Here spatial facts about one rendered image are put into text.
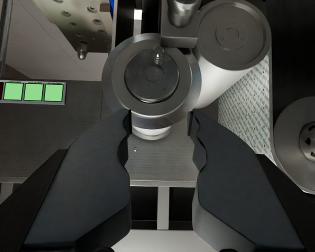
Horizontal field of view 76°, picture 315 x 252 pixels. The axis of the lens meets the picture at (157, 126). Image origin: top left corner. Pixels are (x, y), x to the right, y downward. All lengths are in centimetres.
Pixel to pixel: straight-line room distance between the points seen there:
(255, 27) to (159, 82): 18
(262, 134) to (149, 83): 19
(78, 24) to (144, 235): 60
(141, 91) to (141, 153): 36
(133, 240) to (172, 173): 22
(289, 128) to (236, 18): 19
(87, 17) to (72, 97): 24
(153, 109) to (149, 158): 34
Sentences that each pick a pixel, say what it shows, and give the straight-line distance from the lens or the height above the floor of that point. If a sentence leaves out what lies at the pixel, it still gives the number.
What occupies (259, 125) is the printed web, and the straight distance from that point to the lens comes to 37.
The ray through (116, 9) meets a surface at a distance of 37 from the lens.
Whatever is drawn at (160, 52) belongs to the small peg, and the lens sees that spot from 27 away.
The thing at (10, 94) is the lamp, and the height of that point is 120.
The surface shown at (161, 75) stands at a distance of 29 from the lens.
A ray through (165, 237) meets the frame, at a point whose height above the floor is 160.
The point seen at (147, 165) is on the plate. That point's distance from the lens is 61.
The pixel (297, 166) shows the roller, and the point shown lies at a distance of 36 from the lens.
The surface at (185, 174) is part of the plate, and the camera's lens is 62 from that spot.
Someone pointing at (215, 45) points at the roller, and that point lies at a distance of 34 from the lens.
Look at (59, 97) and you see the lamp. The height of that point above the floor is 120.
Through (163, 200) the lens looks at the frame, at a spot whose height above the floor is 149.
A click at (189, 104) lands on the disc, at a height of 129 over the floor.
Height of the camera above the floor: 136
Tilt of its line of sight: 8 degrees down
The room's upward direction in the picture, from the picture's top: 178 degrees counter-clockwise
